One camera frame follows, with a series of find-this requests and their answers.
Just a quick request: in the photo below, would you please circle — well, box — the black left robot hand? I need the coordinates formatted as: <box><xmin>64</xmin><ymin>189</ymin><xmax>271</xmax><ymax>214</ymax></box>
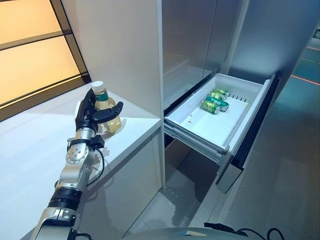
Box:
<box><xmin>74</xmin><ymin>88</ymin><xmax>125</xmax><ymax>133</ymax></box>

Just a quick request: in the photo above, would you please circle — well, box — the yellow drink plastic bottle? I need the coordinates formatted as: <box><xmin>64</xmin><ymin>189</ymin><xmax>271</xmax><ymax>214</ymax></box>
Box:
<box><xmin>90</xmin><ymin>80</ymin><xmax>123</xmax><ymax>134</ymax></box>

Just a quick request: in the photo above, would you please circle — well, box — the white fridge drawer steel front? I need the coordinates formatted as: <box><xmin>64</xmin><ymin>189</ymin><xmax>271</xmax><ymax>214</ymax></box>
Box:
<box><xmin>163</xmin><ymin>72</ymin><xmax>281</xmax><ymax>195</ymax></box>

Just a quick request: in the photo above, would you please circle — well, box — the stainless steel fridge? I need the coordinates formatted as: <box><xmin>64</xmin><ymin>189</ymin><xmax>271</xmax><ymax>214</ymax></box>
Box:
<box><xmin>161</xmin><ymin>0</ymin><xmax>316</xmax><ymax>195</ymax></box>

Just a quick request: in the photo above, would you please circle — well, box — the white counter cabinet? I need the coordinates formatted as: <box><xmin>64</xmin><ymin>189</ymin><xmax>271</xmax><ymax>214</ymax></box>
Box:
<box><xmin>0</xmin><ymin>0</ymin><xmax>166</xmax><ymax>240</ymax></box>

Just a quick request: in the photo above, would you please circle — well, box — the green drink can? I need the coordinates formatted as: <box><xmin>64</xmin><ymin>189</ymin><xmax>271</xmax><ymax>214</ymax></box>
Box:
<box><xmin>209</xmin><ymin>91</ymin><xmax>227</xmax><ymax>101</ymax></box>
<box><xmin>212</xmin><ymin>87</ymin><xmax>230</xmax><ymax>97</ymax></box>
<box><xmin>199</xmin><ymin>100</ymin><xmax>221</xmax><ymax>115</ymax></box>
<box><xmin>204</xmin><ymin>96</ymin><xmax>230</xmax><ymax>113</ymax></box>

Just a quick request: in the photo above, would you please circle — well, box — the grey robot torso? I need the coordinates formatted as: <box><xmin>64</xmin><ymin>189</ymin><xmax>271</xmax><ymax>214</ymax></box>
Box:
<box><xmin>124</xmin><ymin>226</ymin><xmax>241</xmax><ymax>240</ymax></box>

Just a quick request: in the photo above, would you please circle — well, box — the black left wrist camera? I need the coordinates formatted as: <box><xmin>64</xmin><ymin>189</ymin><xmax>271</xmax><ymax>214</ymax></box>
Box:
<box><xmin>90</xmin><ymin>134</ymin><xmax>105</xmax><ymax>152</ymax></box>

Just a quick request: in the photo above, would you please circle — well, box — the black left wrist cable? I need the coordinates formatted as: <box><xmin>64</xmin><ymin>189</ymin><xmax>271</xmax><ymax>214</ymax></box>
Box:
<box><xmin>86</xmin><ymin>148</ymin><xmax>106</xmax><ymax>188</ymax></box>

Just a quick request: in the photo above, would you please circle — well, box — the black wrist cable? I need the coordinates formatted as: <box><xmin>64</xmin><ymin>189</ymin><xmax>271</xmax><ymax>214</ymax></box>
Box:
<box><xmin>86</xmin><ymin>148</ymin><xmax>106</xmax><ymax>188</ymax></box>
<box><xmin>203</xmin><ymin>221</ymin><xmax>285</xmax><ymax>240</ymax></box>

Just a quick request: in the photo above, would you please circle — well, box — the yellow window with dark frame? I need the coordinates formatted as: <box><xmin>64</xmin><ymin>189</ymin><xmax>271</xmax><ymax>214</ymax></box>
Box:
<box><xmin>0</xmin><ymin>0</ymin><xmax>89</xmax><ymax>122</ymax></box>

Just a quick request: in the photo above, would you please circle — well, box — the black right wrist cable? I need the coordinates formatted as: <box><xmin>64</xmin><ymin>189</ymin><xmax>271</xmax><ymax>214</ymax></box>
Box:
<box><xmin>203</xmin><ymin>221</ymin><xmax>285</xmax><ymax>240</ymax></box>

